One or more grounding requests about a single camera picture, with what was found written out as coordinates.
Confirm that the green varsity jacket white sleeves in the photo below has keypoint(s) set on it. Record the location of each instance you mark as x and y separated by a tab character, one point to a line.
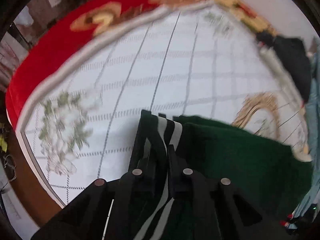
267	172

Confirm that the grey fleece garment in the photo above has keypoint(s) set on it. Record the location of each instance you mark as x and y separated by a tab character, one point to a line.
283	77

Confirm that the blue quilted comforter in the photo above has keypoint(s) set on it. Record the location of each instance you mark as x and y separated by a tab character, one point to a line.
312	117

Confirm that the red floral bed blanket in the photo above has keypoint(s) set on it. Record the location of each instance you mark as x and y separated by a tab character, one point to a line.
75	100

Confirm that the black leather jacket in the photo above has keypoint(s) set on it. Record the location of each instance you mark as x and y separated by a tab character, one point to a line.
292	55

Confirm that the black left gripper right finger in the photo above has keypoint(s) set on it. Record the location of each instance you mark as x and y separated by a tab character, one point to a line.
204	208

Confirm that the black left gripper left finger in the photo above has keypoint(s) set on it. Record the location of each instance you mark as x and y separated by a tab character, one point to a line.
113	209

